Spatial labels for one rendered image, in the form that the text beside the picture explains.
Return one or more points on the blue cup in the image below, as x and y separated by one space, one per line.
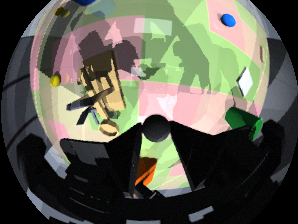
85 3

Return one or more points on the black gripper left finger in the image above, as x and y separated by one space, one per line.
120 156

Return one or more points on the wooden toy catapult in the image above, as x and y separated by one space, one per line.
100 77

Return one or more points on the yellow ball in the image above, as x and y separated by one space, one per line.
55 80
59 11

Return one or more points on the black ball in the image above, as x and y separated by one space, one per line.
156 128

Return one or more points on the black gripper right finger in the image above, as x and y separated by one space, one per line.
199 151

